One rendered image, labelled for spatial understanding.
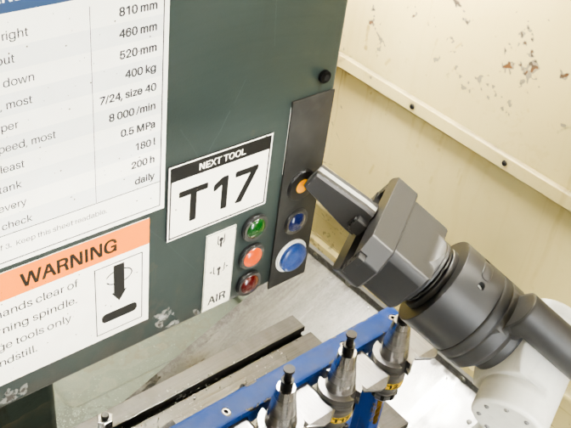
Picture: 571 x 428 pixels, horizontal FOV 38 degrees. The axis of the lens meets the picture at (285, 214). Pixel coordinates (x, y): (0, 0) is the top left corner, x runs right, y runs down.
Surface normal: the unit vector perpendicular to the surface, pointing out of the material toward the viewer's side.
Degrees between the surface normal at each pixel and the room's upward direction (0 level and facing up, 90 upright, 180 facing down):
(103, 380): 0
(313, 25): 90
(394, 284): 90
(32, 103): 90
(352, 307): 24
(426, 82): 90
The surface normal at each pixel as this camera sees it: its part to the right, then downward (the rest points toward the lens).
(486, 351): -0.15, 0.36
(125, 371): 0.11, -0.79
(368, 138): -0.77, 0.31
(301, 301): -0.22, -0.59
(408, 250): 0.56, -0.54
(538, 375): 0.41, -0.32
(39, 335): 0.64, 0.52
